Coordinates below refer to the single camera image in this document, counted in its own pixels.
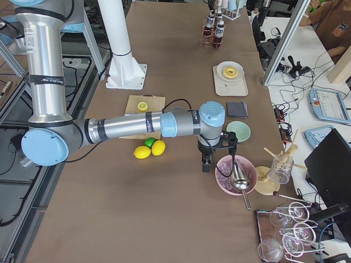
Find white plate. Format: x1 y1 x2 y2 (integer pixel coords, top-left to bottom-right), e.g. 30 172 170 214
215 61 244 82

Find clear ice cubes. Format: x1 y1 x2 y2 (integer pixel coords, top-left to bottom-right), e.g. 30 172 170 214
216 158 254 192

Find half lemon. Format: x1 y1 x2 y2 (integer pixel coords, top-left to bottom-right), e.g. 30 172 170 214
137 101 149 112

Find aluminium frame post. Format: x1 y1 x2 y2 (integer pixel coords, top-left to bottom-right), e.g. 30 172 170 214
262 0 310 87

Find white wire cup rack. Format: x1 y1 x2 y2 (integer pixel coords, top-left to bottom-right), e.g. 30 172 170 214
215 0 241 21

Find person in brown shirt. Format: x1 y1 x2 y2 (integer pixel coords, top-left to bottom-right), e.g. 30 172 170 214
299 0 350 63

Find bamboo cutting board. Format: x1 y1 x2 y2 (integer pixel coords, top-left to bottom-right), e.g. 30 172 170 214
123 95 166 140

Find pink bowl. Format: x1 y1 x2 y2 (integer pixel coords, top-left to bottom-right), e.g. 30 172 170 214
214 155 258 196

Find dark tea bottle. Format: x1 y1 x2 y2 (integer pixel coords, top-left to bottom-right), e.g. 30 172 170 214
205 10 215 30

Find tea bottle white cap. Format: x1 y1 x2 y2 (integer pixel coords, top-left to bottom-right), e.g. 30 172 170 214
212 21 225 48

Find cream serving tray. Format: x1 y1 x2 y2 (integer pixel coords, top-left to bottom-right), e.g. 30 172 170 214
213 66 248 96

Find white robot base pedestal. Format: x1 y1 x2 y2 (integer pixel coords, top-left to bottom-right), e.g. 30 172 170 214
98 0 147 90

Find green lime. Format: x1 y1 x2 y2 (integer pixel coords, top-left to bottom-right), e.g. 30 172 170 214
144 137 157 148

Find yellow lemon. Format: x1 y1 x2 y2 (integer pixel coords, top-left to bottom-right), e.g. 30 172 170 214
151 140 166 156
133 145 151 159

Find black glass tray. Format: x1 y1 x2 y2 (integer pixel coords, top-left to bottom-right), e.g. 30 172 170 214
256 210 325 262

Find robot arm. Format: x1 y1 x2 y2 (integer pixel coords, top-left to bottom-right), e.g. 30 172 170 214
14 1 237 171

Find black laptop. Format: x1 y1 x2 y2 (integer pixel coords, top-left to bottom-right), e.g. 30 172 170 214
304 129 350 207

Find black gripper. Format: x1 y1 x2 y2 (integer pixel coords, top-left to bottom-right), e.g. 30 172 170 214
197 131 236 173

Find green bowl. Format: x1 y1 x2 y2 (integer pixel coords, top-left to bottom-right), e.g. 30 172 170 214
227 121 251 142

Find teach pendant tablet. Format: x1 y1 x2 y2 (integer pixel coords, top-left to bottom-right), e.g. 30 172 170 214
309 88 350 124

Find steel ice scoop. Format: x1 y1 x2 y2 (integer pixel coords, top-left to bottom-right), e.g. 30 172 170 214
230 161 251 210

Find round wooden stand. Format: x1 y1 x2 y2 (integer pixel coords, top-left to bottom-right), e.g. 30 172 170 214
254 129 307 195

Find wine glass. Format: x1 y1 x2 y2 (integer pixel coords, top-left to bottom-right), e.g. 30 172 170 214
269 202 309 227
282 233 304 257
278 223 316 245
257 238 284 262

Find glazed donut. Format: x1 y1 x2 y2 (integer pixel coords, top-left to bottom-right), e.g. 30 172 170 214
222 66 238 79

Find copper wire bottle rack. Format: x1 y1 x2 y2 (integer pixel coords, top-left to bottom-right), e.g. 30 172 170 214
201 21 216 47

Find grey folded cloth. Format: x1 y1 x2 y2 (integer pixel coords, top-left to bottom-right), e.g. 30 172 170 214
226 101 248 119

